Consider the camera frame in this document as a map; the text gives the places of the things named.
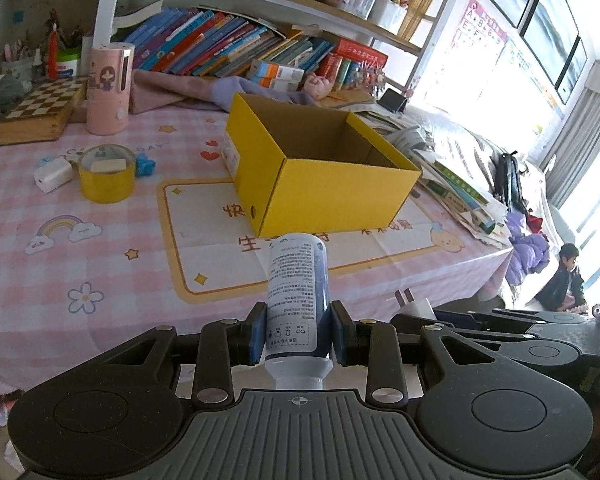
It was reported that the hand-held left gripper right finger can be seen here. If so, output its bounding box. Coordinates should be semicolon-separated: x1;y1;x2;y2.
331;301;496;408

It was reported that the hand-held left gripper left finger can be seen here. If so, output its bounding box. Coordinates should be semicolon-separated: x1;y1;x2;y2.
102;301;268;409

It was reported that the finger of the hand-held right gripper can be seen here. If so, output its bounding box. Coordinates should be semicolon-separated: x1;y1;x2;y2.
390;309;529;343

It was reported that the white power adapter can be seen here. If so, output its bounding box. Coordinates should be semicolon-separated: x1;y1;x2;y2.
34;156;76;193
394;289;435;320

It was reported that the blue bottle with white label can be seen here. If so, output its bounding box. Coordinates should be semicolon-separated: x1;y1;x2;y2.
264;232;332;392

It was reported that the yellow cardboard box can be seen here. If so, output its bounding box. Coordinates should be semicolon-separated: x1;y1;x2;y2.
221;92;423;238

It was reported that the yellow tape roll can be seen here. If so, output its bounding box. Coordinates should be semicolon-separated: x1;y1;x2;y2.
77;145;136;204

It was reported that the pink cartoon cylinder container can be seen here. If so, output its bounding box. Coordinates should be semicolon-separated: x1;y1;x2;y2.
86;44;135;136

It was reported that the purple clothing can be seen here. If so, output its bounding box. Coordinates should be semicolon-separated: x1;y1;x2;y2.
505;210;551;273

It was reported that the pile of papers and books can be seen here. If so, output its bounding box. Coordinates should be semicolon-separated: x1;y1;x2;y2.
350;105;513;248

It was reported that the grey curtain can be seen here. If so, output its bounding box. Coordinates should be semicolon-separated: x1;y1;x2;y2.
540;87;600;206

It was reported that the black phone stand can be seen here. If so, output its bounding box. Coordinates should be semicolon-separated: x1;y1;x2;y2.
380;88;410;113

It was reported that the pink pig plush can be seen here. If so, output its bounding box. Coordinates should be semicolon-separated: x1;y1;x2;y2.
305;72;333;100

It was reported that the orange white small box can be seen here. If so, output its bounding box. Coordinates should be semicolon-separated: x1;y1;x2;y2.
250;76;301;92
252;59;306;81

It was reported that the row of small figurines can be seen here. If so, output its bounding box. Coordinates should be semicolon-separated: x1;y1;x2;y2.
352;60;386;93

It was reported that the mauve cloth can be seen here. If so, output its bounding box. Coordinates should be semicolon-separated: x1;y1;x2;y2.
130;69;321;113

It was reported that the red standing dictionary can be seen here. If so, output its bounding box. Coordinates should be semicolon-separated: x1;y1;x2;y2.
320;52;353;88

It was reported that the red thick lying book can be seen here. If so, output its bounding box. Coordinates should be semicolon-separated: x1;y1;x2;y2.
336;37;388;63

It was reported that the row of colourful books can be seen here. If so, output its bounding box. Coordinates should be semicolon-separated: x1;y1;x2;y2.
125;7;338;78

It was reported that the wooden chessboard box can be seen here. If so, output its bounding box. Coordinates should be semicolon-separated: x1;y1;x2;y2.
0;76;88;147

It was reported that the white green pen cup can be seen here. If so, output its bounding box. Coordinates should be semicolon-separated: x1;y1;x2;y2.
55;47;83;79

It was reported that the dark grey cloth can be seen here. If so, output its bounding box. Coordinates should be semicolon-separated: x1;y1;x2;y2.
0;75;28;131

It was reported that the alphabet wall poster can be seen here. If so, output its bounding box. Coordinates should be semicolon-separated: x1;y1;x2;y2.
450;0;508;61

